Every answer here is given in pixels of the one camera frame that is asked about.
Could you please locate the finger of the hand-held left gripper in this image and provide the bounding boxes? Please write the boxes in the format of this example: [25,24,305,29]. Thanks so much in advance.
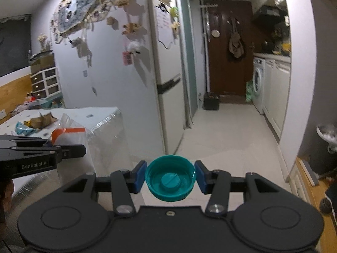
[0,135,51,148]
[11,144,87,165]

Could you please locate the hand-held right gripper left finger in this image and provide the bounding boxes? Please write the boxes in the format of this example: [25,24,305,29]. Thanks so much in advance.
[62,160,148,215]

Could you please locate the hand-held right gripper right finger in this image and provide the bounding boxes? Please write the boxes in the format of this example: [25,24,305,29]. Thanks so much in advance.
[194,160,286,215]

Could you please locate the orange and white plastic packet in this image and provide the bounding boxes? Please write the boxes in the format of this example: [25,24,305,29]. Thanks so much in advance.
[43,113,87,148]

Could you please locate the torn brown cardboard piece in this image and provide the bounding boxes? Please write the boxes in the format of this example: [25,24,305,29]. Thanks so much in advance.
[25,112,59,130]

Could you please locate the teal bottle cap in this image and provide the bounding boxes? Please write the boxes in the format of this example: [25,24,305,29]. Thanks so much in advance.
[145,155,197,201]

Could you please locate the teal packet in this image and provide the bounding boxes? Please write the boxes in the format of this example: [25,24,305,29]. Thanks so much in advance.
[15,121,36,135]

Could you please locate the table with clear plastic cover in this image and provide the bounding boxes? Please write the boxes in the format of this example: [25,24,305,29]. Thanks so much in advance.
[0,107,133,201]

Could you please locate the white drawer unit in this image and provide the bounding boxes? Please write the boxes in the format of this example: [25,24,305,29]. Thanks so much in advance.
[30,67,64,100]

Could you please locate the black box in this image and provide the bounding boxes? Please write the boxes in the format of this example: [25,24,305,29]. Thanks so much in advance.
[203,92,221,110]

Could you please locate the cardboard box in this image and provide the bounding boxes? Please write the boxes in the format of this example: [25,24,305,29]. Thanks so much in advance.
[29,53,56,72]

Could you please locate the white refrigerator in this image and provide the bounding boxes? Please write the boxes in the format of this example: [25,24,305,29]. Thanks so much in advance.
[146,0,185,155]

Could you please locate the green plastic bag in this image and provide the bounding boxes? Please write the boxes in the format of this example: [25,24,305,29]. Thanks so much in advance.
[245,80,255,103]

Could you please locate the dried flower vase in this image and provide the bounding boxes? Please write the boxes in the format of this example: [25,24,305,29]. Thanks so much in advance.
[38,33,52,52]

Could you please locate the brown wooden door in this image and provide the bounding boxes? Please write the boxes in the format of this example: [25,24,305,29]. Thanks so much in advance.
[202,0,255,97]

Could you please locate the white washing machine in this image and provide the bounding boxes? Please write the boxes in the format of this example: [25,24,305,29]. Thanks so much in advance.
[252,57,266,115]

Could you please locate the white kitchen cabinets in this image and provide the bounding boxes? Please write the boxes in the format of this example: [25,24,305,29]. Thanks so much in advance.
[263,57,292,138]

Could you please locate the white cabinet with wooden top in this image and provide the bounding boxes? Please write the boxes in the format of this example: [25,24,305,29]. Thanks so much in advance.
[286,157,337,253]

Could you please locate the frosted glass door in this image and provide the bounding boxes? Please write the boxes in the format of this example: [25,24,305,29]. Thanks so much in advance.
[175,0,198,130]

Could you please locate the black and white object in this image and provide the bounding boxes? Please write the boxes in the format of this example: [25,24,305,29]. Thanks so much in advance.
[319,181,337,217]

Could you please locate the hanging beige bag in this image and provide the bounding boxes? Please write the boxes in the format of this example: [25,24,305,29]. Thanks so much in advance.
[227,18,246,59]

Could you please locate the white paper sheet on refrigerator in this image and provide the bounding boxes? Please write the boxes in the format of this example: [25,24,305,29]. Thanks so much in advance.
[154,3,176,50]

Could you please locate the black range hood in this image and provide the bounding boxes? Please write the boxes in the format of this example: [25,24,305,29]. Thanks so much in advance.
[252,5,281,23]

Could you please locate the dark wall board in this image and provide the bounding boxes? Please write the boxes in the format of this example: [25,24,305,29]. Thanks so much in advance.
[0,14,32,78]

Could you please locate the pink wall card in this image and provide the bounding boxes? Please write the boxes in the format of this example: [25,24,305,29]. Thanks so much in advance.
[122,51,134,66]

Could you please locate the large woven wall hanging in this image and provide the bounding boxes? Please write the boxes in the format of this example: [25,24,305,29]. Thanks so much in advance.
[49,0,118,44]

